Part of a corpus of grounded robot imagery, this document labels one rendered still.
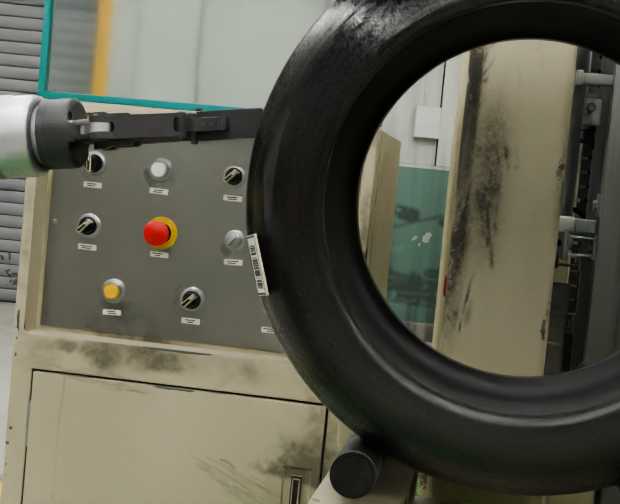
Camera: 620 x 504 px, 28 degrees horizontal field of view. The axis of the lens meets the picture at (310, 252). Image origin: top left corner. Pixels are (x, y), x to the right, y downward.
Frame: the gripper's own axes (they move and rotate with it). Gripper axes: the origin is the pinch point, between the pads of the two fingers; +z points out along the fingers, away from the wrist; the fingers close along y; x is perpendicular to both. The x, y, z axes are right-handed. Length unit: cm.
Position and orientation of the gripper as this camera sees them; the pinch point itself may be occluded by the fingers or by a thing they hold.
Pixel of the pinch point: (231, 124)
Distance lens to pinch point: 131.7
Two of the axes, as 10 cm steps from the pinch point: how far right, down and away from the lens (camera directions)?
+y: 1.6, -0.4, 9.9
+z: 9.9, -0.4, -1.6
